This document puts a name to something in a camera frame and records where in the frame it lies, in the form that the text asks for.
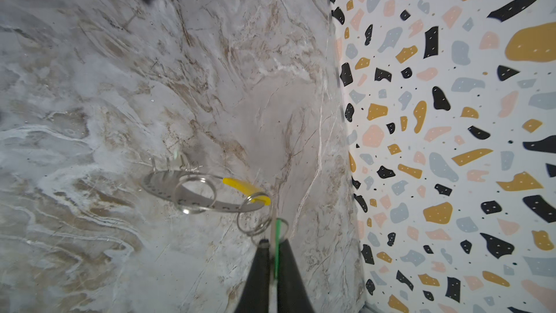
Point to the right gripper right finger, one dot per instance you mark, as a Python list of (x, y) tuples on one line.
[(291, 293)]

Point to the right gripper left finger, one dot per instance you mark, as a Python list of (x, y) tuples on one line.
[(255, 295)]

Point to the steel split keyring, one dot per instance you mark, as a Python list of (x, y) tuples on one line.
[(255, 214)]

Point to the metal key gauge with yellow handle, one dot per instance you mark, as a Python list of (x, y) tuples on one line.
[(194, 191)]

